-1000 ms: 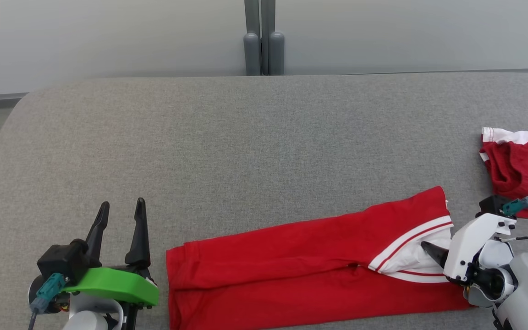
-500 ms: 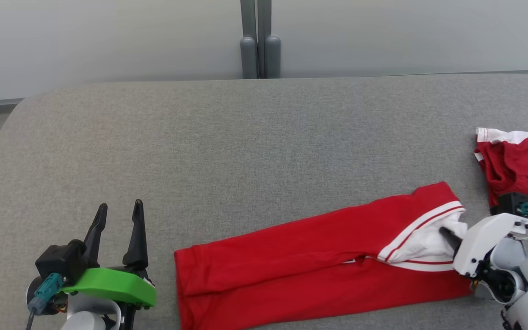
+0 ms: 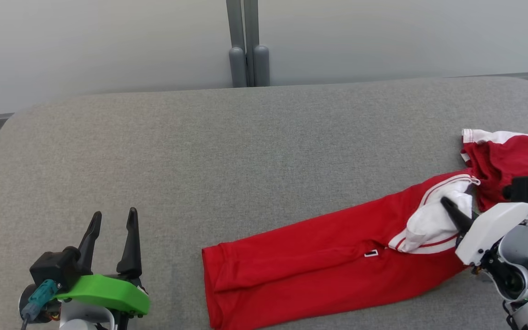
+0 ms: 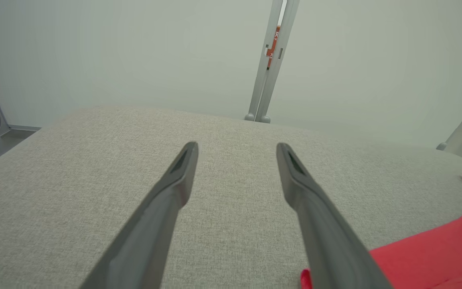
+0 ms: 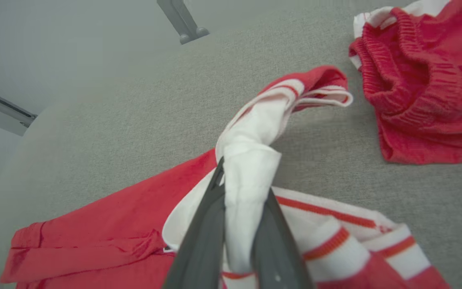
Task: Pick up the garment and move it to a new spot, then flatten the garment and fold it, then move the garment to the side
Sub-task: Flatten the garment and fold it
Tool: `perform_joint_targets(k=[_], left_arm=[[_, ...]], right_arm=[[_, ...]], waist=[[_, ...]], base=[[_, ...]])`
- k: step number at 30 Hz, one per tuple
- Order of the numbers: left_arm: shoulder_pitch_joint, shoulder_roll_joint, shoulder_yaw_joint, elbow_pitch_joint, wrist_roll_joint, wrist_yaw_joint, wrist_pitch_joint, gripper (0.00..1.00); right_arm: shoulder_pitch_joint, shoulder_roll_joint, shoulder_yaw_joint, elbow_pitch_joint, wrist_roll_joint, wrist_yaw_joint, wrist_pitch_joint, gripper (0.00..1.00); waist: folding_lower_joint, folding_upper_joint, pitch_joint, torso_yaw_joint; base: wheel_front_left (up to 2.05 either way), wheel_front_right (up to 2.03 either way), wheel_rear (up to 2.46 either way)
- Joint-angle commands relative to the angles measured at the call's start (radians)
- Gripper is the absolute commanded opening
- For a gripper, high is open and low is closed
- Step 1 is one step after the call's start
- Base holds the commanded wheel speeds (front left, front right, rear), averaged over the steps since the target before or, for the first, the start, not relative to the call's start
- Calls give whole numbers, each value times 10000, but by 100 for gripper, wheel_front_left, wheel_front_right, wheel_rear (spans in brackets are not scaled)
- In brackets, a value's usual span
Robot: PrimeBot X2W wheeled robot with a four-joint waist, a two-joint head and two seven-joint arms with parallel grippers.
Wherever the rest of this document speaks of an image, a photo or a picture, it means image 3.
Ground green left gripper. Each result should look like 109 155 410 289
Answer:
55 207 150 316

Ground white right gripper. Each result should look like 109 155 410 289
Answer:
440 196 528 266

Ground red shorts with white trim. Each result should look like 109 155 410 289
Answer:
460 129 528 220

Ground red Bulls basketball jersey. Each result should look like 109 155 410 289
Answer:
202 170 481 330

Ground teal left camera connector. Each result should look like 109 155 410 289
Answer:
21 280 61 320

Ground grey metal partition post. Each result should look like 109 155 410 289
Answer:
244 0 270 88
226 0 248 88

